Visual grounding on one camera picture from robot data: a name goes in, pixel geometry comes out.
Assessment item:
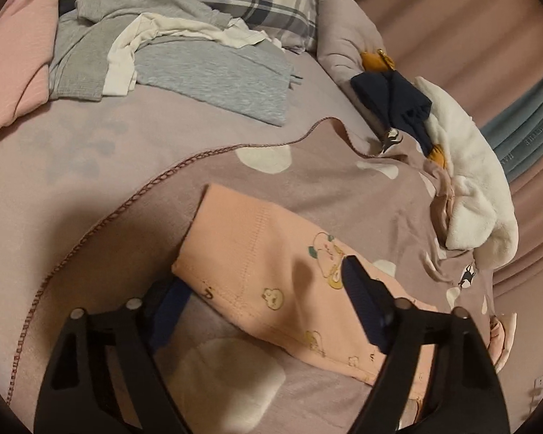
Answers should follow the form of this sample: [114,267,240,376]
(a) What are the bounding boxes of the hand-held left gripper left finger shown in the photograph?
[33,277,194,434]

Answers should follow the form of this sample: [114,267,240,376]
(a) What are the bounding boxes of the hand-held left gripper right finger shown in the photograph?
[341,255,511,434]

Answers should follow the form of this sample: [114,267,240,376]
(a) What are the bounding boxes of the peach printed small garment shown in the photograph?
[171,184,441,434]

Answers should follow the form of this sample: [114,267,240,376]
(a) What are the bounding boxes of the mauve dotted cat print blanket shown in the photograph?
[7,118,517,434]

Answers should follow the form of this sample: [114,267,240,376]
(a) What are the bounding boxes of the small pink and white cloth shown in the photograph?
[489,312,517,365]

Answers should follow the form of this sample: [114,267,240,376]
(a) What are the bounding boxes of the white fleece garment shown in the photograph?
[414,76,519,265]

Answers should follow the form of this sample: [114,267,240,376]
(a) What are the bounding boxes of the lavender bed sheet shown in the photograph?
[0,47,385,371]

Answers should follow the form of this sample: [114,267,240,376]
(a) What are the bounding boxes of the navy and mustard garment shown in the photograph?
[350,50,449,170]

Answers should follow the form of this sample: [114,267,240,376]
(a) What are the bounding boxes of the light grey folded garment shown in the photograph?
[133,38,304,127]

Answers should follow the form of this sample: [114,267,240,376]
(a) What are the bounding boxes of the teal cloth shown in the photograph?
[480,61,543,182]

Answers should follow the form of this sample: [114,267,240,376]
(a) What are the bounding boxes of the white cotton garment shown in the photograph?
[103,13,283,97]

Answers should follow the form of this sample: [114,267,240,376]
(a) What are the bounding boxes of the grey knit garment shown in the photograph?
[49,0,231,102]

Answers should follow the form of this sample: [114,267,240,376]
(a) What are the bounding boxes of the lavender cushion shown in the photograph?
[317,0,399,86]

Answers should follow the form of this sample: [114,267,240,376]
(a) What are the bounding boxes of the pink curtain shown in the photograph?
[355,0,543,399]

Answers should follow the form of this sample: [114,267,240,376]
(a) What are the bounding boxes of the pink pillow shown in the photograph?
[0,0,64,143]

